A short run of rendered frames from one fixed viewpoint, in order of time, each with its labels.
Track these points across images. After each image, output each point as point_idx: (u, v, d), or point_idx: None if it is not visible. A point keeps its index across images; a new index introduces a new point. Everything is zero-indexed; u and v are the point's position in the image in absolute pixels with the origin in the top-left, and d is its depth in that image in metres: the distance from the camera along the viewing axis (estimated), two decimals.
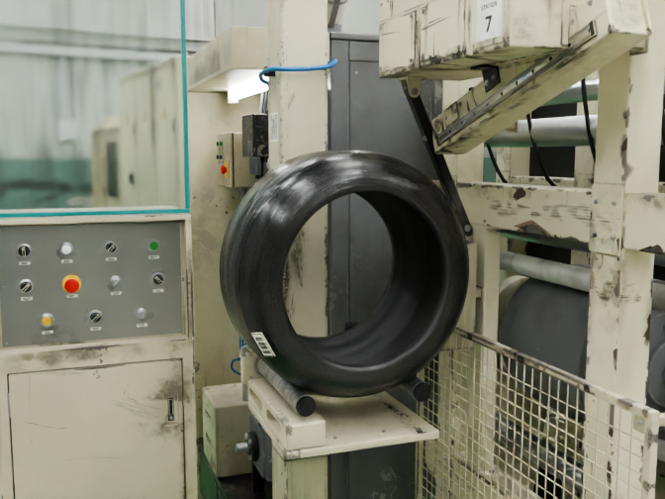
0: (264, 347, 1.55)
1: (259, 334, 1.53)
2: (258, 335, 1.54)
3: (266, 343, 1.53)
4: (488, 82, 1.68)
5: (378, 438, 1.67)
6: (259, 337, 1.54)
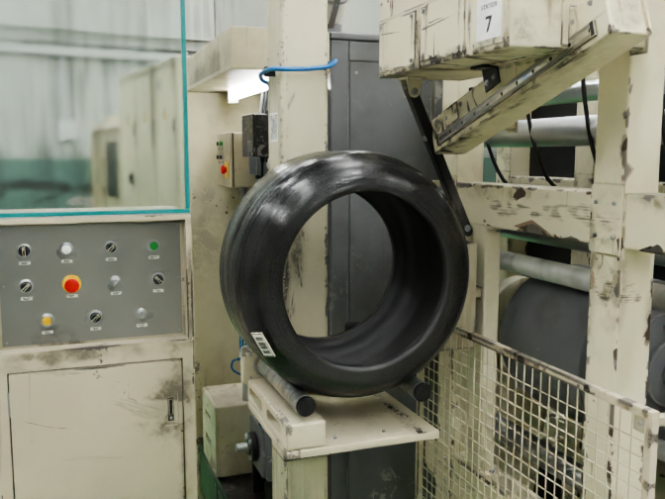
0: (264, 347, 1.55)
1: (259, 334, 1.53)
2: (258, 335, 1.54)
3: (266, 343, 1.53)
4: (488, 82, 1.68)
5: (378, 438, 1.67)
6: (259, 337, 1.54)
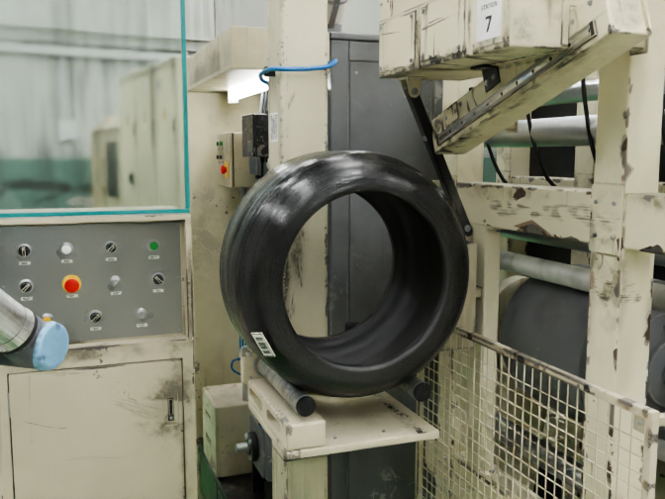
0: (264, 347, 1.55)
1: (259, 334, 1.53)
2: (258, 335, 1.54)
3: (266, 343, 1.53)
4: (488, 82, 1.68)
5: (378, 438, 1.67)
6: (259, 337, 1.54)
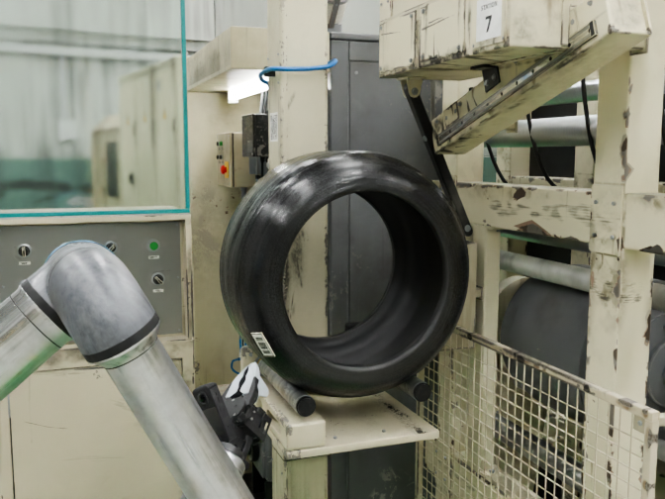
0: (264, 347, 1.55)
1: (259, 334, 1.53)
2: (258, 335, 1.54)
3: (266, 343, 1.53)
4: (488, 82, 1.68)
5: (378, 438, 1.67)
6: (259, 337, 1.54)
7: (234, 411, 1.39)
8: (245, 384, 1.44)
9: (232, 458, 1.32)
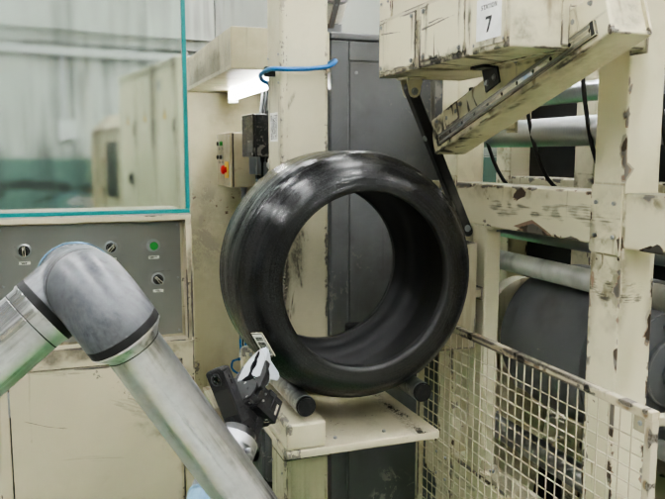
0: (264, 347, 1.55)
1: (259, 334, 1.53)
2: (258, 335, 1.54)
3: (266, 343, 1.54)
4: (488, 82, 1.68)
5: (378, 438, 1.67)
6: (259, 337, 1.54)
7: (245, 393, 1.44)
8: (257, 367, 1.49)
9: (244, 438, 1.36)
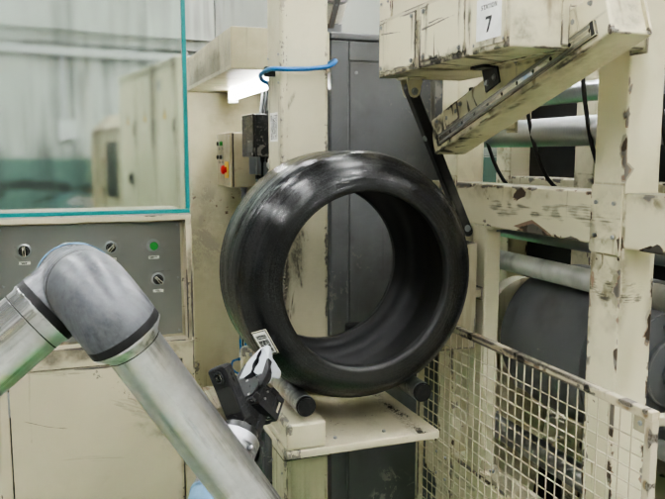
0: (266, 345, 1.55)
1: (262, 331, 1.54)
2: (261, 332, 1.54)
3: (270, 340, 1.54)
4: (488, 82, 1.68)
5: (378, 438, 1.67)
6: (262, 335, 1.55)
7: (247, 391, 1.44)
8: (259, 365, 1.49)
9: (246, 436, 1.37)
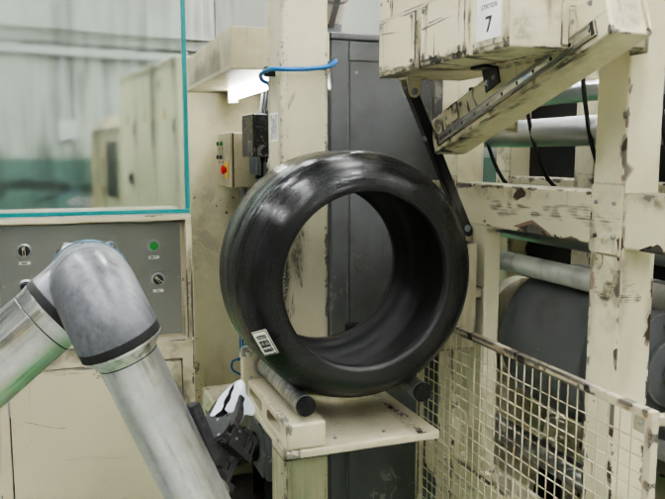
0: (266, 345, 1.55)
1: (262, 331, 1.54)
2: (261, 332, 1.54)
3: (270, 340, 1.54)
4: (488, 82, 1.68)
5: (378, 438, 1.67)
6: (262, 335, 1.55)
7: (218, 431, 1.35)
8: (231, 403, 1.40)
9: None
